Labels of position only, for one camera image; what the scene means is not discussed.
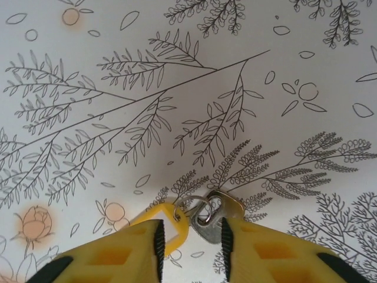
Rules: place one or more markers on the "floral patterned table covering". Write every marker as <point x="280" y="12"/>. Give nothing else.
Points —
<point x="176" y="118"/>

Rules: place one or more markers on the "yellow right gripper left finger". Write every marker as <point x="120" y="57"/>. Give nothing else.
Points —
<point x="117" y="256"/>

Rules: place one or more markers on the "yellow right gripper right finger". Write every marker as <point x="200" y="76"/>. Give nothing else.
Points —
<point x="265" y="259"/>

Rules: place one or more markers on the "yellow plastic key tag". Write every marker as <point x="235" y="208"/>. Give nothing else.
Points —
<point x="165" y="210"/>

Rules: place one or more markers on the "silver metal key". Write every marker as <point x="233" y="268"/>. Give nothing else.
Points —
<point x="228" y="203"/>

